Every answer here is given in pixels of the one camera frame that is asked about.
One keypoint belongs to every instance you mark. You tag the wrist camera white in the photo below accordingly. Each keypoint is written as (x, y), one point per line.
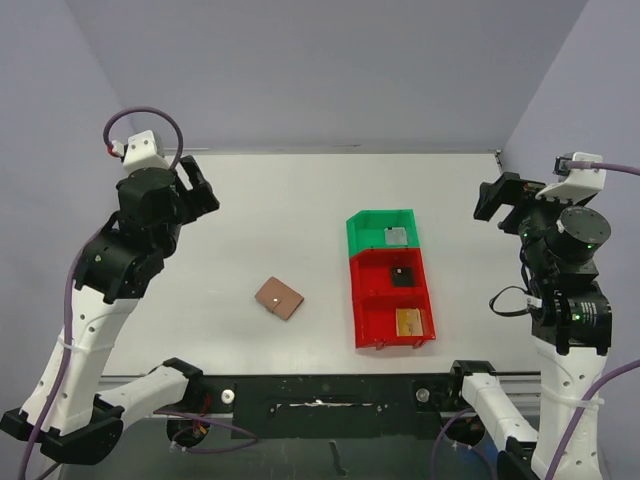
(579, 178)
(143, 150)

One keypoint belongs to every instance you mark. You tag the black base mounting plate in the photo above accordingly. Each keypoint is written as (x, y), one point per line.
(358, 406)

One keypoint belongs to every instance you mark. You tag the gold credit card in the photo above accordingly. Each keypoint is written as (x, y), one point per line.
(409, 322)

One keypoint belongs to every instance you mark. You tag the silver credit card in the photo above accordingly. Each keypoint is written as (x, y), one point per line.
(395, 236)

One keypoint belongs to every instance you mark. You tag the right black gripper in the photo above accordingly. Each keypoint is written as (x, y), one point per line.
(507, 201)

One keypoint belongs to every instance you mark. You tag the black credit card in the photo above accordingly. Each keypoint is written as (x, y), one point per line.
(402, 277)

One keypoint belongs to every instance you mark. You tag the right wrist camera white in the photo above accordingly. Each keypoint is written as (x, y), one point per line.
(579, 178)

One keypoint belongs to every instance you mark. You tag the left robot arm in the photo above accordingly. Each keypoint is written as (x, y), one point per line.
(67, 416)

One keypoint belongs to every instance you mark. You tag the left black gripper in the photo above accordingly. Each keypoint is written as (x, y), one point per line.
(189, 195)

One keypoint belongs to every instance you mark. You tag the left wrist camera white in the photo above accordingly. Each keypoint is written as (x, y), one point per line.
(143, 150)

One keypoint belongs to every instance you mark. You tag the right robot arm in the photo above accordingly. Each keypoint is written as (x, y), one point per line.
(571, 327)

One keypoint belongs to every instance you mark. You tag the brown leather card holder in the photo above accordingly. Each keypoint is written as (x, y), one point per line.
(278, 298)

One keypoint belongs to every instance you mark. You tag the green plastic bin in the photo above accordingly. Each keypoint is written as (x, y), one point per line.
(365, 229)

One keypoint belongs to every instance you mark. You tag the red plastic double bin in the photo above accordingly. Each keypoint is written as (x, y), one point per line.
(375, 300)

